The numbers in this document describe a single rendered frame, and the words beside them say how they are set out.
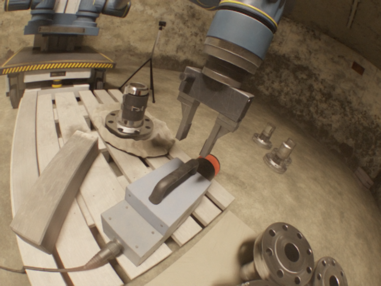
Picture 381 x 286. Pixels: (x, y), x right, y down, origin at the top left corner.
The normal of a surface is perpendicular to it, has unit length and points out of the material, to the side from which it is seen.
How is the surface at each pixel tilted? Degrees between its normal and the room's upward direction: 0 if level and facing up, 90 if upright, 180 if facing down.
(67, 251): 0
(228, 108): 90
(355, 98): 90
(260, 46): 90
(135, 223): 0
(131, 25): 90
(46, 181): 0
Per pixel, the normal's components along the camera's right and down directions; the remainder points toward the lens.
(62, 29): 0.67, 0.58
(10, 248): 0.34, -0.79
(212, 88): -0.53, 0.28
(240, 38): -0.15, 0.48
